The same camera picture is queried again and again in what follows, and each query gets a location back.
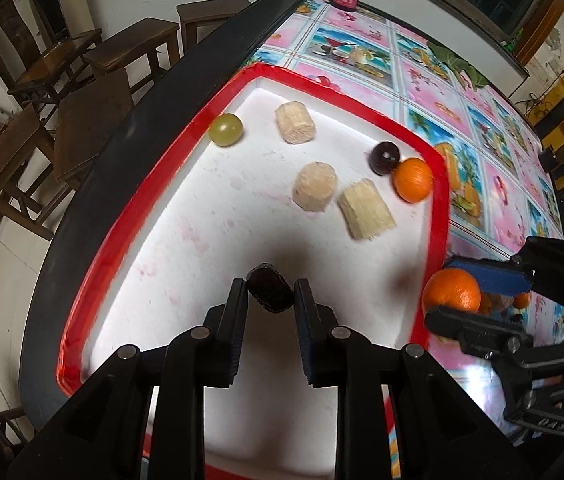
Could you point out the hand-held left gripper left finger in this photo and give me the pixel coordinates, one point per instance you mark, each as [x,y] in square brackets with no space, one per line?
[236,330]

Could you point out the fruit print tablecloth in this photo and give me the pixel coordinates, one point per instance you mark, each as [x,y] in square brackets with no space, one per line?
[486,185]

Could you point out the green leaf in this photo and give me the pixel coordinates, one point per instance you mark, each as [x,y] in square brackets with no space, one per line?
[456,67]

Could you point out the red rimmed white tray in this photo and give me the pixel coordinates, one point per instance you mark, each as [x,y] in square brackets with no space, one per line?
[187,240]

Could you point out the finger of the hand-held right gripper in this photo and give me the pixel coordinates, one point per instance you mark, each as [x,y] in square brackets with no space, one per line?
[491,277]
[471,329]

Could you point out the wooden armchair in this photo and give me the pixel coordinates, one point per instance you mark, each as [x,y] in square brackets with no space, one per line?
[37,60]

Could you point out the red date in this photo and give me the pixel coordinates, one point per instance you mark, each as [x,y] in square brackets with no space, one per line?
[269,290]

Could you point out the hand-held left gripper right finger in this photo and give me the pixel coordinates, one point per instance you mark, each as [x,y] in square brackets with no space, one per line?
[307,340]

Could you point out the green grape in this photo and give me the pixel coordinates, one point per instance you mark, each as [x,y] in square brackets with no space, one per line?
[225,130]

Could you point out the wooden stool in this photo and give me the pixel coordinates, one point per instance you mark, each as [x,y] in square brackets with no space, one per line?
[132,42]
[12,160]
[93,120]
[207,12]

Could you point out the small black device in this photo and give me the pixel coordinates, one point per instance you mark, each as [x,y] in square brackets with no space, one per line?
[547,159]

